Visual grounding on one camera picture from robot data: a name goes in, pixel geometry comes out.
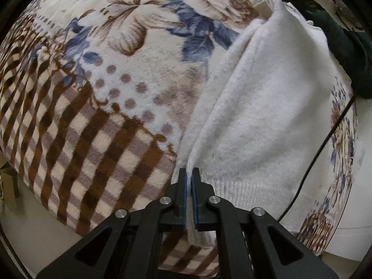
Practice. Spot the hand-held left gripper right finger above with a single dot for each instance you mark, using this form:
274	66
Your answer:
195	200

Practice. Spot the cardboard box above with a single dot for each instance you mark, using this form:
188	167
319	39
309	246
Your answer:
8	184

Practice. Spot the dark green cloth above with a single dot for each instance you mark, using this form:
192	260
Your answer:
340	43

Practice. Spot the floral checked fleece blanket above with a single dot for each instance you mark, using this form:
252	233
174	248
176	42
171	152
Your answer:
96	98

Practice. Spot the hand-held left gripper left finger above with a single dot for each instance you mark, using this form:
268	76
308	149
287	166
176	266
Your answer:
183	200

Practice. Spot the white fleece sweater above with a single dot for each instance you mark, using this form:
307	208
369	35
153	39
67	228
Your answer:
255	128

